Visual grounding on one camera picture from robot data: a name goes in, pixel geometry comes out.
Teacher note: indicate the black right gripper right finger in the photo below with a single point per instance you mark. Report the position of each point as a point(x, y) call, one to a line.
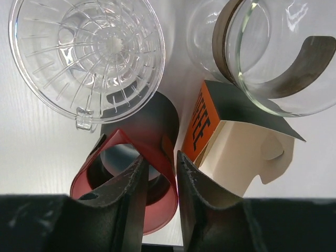
point(214, 219)

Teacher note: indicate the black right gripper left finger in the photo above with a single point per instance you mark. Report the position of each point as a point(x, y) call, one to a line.
point(109, 218)

